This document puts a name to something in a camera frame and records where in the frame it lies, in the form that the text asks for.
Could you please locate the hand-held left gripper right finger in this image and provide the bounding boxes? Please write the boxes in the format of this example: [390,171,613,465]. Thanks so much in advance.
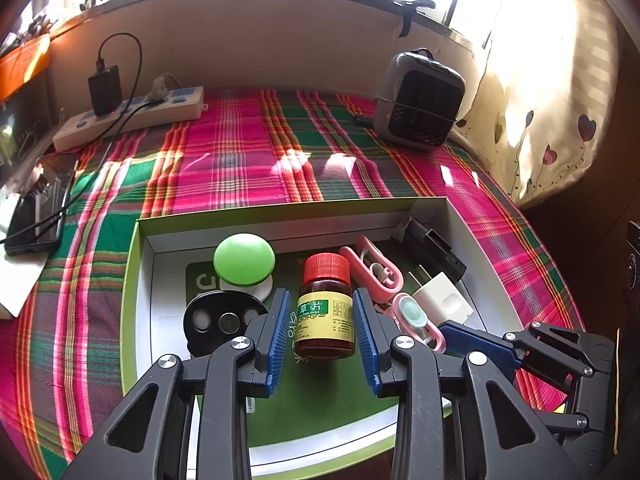
[352,287,581,480]

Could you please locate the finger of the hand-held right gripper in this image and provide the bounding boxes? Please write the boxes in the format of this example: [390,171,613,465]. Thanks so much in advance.
[439,320,616,383]
[531,375,610,444]

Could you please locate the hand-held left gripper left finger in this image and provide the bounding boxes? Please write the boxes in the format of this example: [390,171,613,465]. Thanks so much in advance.
[60,289,292,480]

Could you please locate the white charger plug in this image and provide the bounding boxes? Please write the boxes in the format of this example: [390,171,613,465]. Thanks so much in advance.
[410,270,474,327]

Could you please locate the brown red-capped medicine bottle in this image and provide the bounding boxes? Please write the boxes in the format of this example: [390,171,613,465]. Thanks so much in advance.
[292,253,357,361]

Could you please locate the pink teal nail clipper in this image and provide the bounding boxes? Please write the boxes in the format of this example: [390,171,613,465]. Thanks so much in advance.
[392,292,447,354]

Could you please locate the black round lens disc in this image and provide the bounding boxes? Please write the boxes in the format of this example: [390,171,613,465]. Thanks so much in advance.
[182,292,269,359]

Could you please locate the pink plastic scissors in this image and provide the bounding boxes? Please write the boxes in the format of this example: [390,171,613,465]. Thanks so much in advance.
[340,235,405,307]

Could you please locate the green cardboard box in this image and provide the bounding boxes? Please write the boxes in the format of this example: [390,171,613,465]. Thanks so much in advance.
[120,196,493,477]

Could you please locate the green round suction knob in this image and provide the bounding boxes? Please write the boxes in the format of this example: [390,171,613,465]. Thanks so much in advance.
[212,233,277,302]

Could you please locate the black plastic clip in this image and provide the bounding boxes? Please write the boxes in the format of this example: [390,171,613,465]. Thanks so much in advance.
[397,216,466,284]

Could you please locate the plaid tablecloth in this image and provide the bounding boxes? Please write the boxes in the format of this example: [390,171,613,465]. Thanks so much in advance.
[0,87,586,480]

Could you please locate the grey small space heater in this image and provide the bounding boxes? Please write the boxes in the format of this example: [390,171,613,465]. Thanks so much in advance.
[375,49,466,150]

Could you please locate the white power strip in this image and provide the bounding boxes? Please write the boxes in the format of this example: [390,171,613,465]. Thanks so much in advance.
[52,85,209,153]

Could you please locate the heart print curtain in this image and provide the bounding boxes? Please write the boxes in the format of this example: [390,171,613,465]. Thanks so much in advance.
[452,0,627,211]

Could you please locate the white paper sheet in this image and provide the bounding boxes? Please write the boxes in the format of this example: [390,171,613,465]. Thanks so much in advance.
[0,180,49,319]

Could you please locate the black smartphone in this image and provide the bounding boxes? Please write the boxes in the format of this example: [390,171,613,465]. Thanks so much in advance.
[4,157,81,257]

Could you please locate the black power adapter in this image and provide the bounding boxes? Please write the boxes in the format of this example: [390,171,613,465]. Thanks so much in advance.
[88,64,124,117]

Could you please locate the orange box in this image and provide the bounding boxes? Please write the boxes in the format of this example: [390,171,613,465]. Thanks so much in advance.
[0,34,52,102]

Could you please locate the black charging cable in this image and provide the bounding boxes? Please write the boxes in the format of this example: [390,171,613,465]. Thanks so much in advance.
[2,33,144,247]

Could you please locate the black window handle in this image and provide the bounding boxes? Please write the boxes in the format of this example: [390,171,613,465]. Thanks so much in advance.
[399,0,436,39]

